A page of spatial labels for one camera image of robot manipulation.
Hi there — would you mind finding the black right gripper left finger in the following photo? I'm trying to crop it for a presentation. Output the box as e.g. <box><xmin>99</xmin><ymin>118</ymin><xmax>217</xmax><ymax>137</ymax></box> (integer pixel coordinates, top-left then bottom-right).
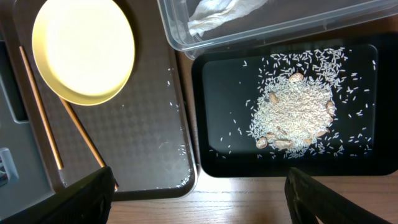
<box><xmin>1</xmin><ymin>166</ymin><xmax>115</xmax><ymax>224</ymax></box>

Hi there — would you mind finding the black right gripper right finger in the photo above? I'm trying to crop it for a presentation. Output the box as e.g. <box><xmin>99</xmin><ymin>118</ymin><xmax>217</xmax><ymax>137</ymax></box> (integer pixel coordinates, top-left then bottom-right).
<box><xmin>284</xmin><ymin>168</ymin><xmax>387</xmax><ymax>224</ymax></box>

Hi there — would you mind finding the rice food scraps pile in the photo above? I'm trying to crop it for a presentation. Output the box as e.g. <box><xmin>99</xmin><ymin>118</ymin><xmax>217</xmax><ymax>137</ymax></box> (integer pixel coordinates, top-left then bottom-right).
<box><xmin>208</xmin><ymin>46</ymin><xmax>377</xmax><ymax>160</ymax></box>

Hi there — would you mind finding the wooden chopstick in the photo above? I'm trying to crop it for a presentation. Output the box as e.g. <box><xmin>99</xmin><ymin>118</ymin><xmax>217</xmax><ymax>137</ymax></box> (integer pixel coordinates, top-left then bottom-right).
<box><xmin>58</xmin><ymin>96</ymin><xmax>119</xmax><ymax>191</ymax></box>
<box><xmin>19</xmin><ymin>46</ymin><xmax>64</xmax><ymax>170</ymax></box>

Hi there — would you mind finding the yellow plate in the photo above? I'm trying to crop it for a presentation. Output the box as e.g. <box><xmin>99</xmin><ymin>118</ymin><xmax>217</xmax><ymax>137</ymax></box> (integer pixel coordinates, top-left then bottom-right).
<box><xmin>32</xmin><ymin>0</ymin><xmax>135</xmax><ymax>106</ymax></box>

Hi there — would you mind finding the white napkin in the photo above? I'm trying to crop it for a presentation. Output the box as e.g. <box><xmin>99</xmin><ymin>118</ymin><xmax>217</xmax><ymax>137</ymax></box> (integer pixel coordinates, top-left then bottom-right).
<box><xmin>187</xmin><ymin>0</ymin><xmax>268</xmax><ymax>36</ymax></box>

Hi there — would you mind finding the black waste tray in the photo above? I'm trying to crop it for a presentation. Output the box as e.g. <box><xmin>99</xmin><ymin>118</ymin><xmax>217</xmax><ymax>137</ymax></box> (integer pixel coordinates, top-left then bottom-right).
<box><xmin>192</xmin><ymin>32</ymin><xmax>397</xmax><ymax>177</ymax></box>

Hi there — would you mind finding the clear plastic waste bin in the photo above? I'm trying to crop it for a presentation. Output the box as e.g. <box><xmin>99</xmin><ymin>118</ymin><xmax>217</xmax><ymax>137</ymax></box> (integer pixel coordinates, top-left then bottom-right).
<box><xmin>158</xmin><ymin>0</ymin><xmax>397</xmax><ymax>59</ymax></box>

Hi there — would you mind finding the grey plastic dish rack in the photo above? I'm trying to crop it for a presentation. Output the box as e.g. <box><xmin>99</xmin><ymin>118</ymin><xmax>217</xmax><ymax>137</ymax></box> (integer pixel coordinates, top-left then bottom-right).
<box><xmin>1</xmin><ymin>40</ymin><xmax>53</xmax><ymax>219</ymax></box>

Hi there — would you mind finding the dark brown serving tray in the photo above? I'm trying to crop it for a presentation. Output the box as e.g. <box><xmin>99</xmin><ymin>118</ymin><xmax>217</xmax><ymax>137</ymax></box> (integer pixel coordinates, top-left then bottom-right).
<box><xmin>1</xmin><ymin>0</ymin><xmax>197</xmax><ymax>201</ymax></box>

